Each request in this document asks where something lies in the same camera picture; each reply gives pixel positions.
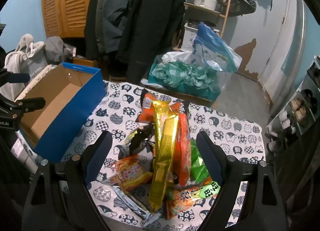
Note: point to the white door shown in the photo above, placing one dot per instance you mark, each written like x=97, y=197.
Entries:
x=282, y=46

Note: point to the orange packet with green label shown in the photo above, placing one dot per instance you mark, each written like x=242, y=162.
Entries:
x=185, y=202

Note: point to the yellow-orange snack packet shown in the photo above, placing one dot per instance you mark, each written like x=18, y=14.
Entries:
x=132, y=173

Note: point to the grey tote bag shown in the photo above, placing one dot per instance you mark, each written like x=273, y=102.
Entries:
x=37, y=67

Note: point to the wooden louvered cabinet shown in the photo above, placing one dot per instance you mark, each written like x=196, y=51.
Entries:
x=65, y=3

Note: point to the wooden shelf rack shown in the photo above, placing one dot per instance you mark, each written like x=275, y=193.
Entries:
x=225, y=8

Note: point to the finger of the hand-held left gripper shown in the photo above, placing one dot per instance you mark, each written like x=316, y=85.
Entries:
x=30, y=103
x=18, y=78

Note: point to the black hanging coat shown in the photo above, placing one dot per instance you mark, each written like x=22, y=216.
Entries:
x=152, y=21

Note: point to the white pot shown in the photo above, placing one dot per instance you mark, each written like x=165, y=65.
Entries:
x=206, y=1

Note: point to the white shoe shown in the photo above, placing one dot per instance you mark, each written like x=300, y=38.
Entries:
x=284, y=117

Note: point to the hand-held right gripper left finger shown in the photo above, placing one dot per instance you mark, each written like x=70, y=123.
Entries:
x=98, y=157

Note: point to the blue plastic bag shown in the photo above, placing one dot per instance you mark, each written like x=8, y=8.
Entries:
x=212, y=48

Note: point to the black and gold snack packet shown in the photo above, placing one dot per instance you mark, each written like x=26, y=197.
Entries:
x=140, y=141

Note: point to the teal crumpled plastic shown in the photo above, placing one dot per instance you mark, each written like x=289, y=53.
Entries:
x=182, y=73

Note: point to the grey shoe rack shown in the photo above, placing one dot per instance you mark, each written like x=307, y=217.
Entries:
x=308, y=123

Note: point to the grey hoodie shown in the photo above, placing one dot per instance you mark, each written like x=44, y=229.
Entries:
x=57, y=47

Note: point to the long gold snack packet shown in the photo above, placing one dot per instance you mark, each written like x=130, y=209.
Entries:
x=165, y=146

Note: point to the beige shoe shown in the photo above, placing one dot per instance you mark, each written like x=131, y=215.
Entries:
x=296, y=104
x=300, y=114

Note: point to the dark green hanging bag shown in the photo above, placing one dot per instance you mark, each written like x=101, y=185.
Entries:
x=243, y=1

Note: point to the silver snack packet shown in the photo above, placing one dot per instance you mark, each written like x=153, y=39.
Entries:
x=130, y=201

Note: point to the orange packet with black end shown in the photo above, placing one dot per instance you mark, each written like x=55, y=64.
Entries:
x=146, y=111

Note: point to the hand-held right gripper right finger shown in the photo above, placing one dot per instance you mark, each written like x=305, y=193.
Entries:
x=209, y=157

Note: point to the white plastic bag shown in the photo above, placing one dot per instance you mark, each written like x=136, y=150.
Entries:
x=175, y=57

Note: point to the blue cardboard box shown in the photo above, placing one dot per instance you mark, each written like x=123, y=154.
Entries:
x=82, y=111

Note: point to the dark olive hanging jacket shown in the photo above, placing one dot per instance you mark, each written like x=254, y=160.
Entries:
x=93, y=21

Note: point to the cat print tablecloth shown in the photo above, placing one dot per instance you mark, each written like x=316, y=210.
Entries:
x=225, y=131

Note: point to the blue-grey hanging jacket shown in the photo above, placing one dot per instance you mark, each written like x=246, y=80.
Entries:
x=116, y=8

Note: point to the black shoe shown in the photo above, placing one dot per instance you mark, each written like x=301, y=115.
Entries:
x=308, y=97

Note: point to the green snack packet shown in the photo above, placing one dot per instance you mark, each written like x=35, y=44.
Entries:
x=198, y=163

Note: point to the large orange-red snack packet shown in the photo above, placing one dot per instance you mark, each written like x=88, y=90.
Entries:
x=183, y=143

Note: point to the white storage box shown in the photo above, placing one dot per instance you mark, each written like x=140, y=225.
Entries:
x=188, y=37

